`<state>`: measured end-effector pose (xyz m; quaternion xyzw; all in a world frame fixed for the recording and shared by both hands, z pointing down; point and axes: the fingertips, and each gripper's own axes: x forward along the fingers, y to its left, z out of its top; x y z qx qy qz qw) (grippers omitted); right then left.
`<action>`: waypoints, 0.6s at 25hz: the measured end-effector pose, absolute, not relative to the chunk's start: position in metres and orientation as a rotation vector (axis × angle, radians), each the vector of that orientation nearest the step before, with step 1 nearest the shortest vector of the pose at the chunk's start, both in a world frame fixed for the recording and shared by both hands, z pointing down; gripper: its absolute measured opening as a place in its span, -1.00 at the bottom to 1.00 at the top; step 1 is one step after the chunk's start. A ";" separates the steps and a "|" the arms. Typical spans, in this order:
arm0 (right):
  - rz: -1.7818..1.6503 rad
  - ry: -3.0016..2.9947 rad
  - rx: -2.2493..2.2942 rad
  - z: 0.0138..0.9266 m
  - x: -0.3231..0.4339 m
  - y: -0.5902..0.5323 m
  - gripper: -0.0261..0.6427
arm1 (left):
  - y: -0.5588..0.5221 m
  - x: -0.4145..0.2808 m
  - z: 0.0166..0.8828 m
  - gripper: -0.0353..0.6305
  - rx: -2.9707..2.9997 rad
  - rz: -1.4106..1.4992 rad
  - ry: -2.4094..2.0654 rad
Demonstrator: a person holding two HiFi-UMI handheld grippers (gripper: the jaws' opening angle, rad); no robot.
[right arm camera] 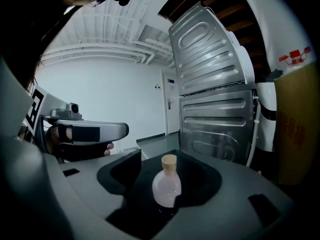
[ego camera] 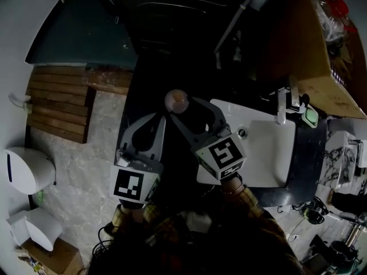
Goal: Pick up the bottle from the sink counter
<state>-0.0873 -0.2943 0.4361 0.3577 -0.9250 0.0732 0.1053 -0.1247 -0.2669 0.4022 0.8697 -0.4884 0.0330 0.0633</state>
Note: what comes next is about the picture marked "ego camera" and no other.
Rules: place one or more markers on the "closed brown cardboard box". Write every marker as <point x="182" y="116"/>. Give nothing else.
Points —
<point x="57" y="256"/>

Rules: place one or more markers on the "green soap dish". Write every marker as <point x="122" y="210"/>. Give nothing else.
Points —
<point x="310" y="117"/>

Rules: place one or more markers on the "person's right forearm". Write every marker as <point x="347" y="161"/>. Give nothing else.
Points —
<point x="233" y="188"/>

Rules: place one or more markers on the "dark metal appliance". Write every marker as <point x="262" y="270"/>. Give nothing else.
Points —
<point x="172" y="13"/>

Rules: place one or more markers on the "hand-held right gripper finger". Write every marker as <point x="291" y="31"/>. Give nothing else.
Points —
<point x="219" y="119"/>
<point x="186" y="130"/>

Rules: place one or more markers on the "person's left forearm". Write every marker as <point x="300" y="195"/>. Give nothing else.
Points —
<point x="137" y="215"/>

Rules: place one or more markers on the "white trash bin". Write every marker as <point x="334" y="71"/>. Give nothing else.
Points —
<point x="23" y="170"/>

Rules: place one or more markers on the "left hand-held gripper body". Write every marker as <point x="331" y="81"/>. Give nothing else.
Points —
<point x="129" y="185"/>

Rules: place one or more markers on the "white wall valve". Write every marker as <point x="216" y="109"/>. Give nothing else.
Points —
<point x="21" y="102"/>

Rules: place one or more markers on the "dark green platform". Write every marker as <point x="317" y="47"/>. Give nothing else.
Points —
<point x="80" y="33"/>

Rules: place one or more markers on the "wooden slat step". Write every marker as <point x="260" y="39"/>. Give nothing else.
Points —
<point x="60" y="105"/>

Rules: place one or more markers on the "white sink basin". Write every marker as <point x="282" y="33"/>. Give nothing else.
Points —
<point x="263" y="153"/>

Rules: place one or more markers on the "large open cardboard box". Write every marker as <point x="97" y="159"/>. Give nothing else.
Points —
<point x="309" y="67"/>

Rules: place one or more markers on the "small pink soap bottle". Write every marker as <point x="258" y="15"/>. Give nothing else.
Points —
<point x="176" y="100"/>

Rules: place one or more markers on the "black headset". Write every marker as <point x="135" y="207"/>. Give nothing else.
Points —
<point x="315" y="213"/>

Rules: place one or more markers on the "small green item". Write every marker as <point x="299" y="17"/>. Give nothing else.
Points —
<point x="39" y="197"/>

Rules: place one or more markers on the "chrome faucet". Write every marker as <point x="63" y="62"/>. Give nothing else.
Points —
<point x="282" y="107"/>

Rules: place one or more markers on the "black marble vanity table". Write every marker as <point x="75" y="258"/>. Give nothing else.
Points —
<point x="308" y="168"/>

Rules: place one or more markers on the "marble pattern cabinet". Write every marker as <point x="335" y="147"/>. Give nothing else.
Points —
<point x="341" y="153"/>

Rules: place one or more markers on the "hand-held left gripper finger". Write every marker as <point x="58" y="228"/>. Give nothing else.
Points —
<point x="127" y="130"/>
<point x="161" y="139"/>

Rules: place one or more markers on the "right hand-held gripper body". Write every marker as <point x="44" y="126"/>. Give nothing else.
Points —
<point x="226" y="156"/>

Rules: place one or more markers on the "white toilet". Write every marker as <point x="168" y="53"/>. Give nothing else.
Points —
<point x="37" y="228"/>

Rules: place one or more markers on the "grey pipe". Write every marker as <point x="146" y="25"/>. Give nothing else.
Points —
<point x="232" y="24"/>

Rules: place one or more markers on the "yellow plaid shirt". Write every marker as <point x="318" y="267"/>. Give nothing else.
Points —
<point x="258" y="228"/>

